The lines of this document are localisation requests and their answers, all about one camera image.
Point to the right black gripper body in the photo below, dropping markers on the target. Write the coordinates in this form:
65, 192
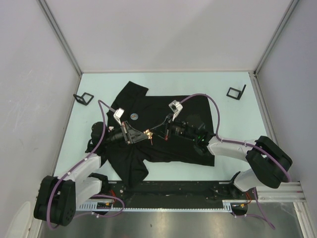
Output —
179, 129

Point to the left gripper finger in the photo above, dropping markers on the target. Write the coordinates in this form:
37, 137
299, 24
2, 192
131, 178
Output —
136, 139
134, 133

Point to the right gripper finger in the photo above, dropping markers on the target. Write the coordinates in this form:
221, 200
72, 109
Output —
164, 136
161, 127

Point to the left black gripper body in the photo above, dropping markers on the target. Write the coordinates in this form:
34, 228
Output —
120, 135

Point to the black t-shirt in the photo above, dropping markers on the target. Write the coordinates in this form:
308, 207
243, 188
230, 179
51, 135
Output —
128, 160

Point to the gold brooch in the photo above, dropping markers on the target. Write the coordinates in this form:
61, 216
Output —
149, 134

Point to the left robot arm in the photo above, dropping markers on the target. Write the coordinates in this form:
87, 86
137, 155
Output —
59, 196

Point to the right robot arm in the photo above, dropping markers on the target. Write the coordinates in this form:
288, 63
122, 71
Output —
269, 164

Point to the round badge on shirt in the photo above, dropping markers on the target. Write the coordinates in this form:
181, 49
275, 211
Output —
134, 116

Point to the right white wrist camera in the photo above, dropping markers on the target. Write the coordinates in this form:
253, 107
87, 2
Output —
176, 108

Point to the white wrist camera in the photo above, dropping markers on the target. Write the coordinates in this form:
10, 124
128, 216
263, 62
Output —
176, 108
118, 114

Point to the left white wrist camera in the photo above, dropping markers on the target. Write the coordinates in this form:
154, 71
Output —
118, 114

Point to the right black wire stand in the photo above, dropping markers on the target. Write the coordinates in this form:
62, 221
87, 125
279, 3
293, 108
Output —
234, 93

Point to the black wire stand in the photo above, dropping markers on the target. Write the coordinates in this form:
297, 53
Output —
84, 99
234, 93

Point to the left black wire stand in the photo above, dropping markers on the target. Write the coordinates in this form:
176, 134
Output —
84, 99

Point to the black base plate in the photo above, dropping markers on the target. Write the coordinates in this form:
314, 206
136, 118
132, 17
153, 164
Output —
181, 195

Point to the white cable duct rail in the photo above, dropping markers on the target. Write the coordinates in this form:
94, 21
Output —
226, 206

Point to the aluminium frame rail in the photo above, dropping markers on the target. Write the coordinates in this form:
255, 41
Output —
280, 192

